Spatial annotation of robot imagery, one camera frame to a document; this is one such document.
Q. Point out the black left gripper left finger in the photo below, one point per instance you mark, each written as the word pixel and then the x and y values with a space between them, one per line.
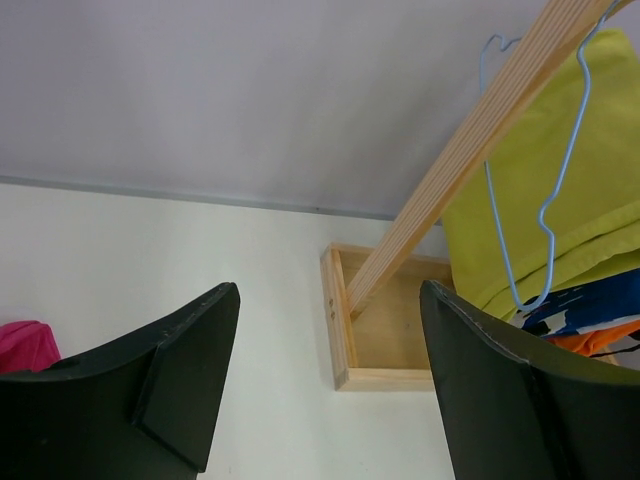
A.
pixel 142 406

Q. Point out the light blue wire hanger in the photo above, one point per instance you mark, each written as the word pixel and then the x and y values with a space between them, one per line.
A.
pixel 549 194

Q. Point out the blue patterned trousers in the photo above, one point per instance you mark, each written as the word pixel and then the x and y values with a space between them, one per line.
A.
pixel 595 306

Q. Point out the pink trousers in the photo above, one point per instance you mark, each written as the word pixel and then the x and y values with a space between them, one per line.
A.
pixel 27 346

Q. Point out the orange trousers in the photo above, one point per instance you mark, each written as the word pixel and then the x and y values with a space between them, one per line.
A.
pixel 593 342

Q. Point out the wooden clothes rack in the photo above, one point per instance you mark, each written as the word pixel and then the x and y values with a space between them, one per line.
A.
pixel 372 316

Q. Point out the yellow-green trousers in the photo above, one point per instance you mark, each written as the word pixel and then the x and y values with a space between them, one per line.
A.
pixel 465 224

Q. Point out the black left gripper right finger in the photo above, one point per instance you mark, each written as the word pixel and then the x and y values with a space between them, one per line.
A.
pixel 515 406

